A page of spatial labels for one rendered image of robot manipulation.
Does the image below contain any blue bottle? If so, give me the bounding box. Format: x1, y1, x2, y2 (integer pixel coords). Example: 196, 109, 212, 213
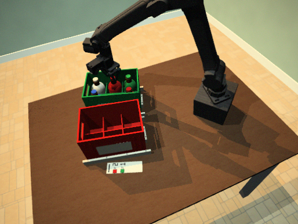
91, 89, 100, 96

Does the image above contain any white paper pick list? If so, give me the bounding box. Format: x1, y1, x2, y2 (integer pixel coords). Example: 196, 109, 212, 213
107, 161, 143, 174

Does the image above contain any green bottle crate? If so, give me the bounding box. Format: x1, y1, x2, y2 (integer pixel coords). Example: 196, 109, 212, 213
82, 69, 141, 112

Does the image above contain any white bottle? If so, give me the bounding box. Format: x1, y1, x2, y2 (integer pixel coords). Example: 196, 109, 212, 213
92, 77, 106, 94

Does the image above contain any red crate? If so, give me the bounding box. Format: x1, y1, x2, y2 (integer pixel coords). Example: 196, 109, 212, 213
77, 101, 146, 160

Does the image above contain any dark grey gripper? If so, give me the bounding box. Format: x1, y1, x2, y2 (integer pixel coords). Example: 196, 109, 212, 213
100, 54, 121, 82

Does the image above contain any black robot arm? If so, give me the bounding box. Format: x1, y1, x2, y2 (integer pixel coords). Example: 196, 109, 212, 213
82, 0, 231, 104

